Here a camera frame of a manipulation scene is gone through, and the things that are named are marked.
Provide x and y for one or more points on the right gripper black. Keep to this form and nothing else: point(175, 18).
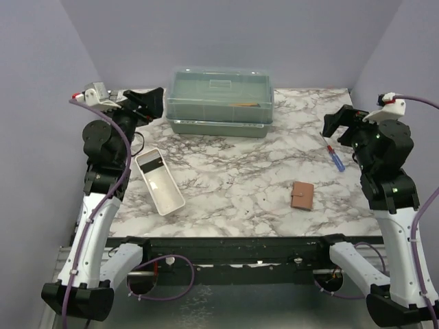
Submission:
point(347, 115)

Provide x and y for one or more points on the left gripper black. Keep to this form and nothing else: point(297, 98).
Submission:
point(151, 107)

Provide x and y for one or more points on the red blue screwdriver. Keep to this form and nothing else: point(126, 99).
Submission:
point(335, 158)

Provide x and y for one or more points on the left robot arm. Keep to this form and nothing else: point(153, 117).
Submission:
point(85, 287)

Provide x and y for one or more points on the brown leather card holder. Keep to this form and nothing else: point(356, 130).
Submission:
point(302, 196)

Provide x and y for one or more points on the black credit card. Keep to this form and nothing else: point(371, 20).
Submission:
point(151, 165)

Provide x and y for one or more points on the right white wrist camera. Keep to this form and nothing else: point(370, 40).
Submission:
point(389, 108)

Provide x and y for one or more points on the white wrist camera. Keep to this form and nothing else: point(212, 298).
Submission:
point(389, 108)
point(95, 95)

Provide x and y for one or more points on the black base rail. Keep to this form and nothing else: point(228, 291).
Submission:
point(233, 261)

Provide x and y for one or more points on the white rectangular tray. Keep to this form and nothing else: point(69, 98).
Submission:
point(161, 185)

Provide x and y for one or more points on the green clear-lid storage box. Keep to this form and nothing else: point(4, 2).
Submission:
point(220, 102)

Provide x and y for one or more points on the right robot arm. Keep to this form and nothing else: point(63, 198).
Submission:
point(381, 145)

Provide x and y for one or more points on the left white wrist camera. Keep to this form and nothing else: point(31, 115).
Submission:
point(95, 95)

